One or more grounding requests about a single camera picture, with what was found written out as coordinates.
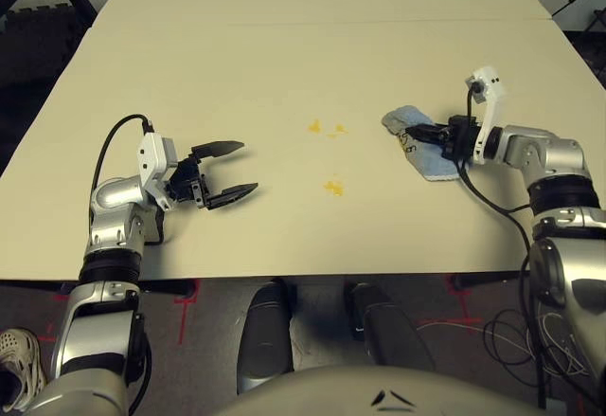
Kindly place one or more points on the dark grey robot left leg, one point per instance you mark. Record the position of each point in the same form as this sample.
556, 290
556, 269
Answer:
265, 335

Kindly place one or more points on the black foam floor mat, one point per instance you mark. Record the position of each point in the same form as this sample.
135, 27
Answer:
38, 46

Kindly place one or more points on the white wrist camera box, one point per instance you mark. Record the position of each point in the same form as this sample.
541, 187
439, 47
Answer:
154, 155
490, 103

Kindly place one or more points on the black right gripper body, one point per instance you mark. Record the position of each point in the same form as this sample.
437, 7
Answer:
459, 136

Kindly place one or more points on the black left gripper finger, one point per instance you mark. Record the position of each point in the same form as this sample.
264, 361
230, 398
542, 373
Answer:
218, 149
234, 193

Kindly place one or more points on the grey robot torso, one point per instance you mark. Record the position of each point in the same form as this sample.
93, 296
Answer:
379, 387

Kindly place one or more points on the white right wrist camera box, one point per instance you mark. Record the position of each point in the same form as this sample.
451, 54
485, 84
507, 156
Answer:
490, 103

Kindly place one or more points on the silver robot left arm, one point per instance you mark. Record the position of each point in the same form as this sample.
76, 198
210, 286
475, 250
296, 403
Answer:
113, 193

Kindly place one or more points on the dark grey robot right leg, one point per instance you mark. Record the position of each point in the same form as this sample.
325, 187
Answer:
388, 330

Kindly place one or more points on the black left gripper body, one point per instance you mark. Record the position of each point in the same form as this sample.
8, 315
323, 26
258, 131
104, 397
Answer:
187, 184

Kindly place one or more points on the dark grey robot leg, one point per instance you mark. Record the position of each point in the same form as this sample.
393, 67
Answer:
265, 335
388, 330

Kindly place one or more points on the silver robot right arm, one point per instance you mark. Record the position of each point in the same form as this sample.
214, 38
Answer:
558, 150

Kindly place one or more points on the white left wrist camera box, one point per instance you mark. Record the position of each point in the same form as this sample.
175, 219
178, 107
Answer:
154, 155

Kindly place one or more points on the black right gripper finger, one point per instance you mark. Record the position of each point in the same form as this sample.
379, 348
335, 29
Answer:
428, 128
433, 138

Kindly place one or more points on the white bystander shoe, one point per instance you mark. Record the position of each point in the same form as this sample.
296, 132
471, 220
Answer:
19, 368

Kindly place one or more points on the blue grey rag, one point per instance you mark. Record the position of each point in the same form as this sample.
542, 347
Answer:
435, 165

